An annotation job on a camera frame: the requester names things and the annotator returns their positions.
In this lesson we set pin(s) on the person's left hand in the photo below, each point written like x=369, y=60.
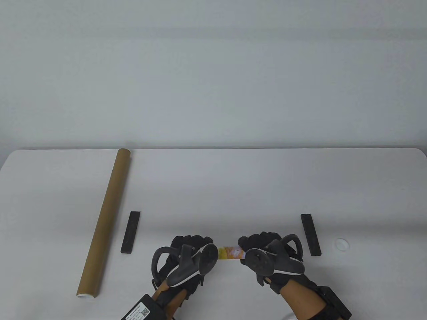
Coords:
x=191, y=240

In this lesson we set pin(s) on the person's right hand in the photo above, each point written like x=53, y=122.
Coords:
x=258, y=239

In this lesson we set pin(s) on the colourful paper map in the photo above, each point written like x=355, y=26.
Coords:
x=231, y=252

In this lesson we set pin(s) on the black bar paperweight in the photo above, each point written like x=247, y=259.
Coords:
x=311, y=235
x=130, y=233

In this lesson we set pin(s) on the white round tube cap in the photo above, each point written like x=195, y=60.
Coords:
x=342, y=244

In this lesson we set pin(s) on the brown cardboard mailing tube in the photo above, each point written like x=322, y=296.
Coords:
x=106, y=213

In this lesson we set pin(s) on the person's left forearm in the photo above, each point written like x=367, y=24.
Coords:
x=170, y=300

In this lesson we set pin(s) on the person's right forearm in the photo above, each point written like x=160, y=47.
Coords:
x=302, y=300

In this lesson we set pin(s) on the black white right hand controller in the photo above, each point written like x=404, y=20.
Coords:
x=262, y=261

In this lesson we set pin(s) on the black labelled left wrist box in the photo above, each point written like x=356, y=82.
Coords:
x=141, y=308

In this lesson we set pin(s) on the black right wrist box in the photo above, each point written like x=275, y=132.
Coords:
x=337, y=301

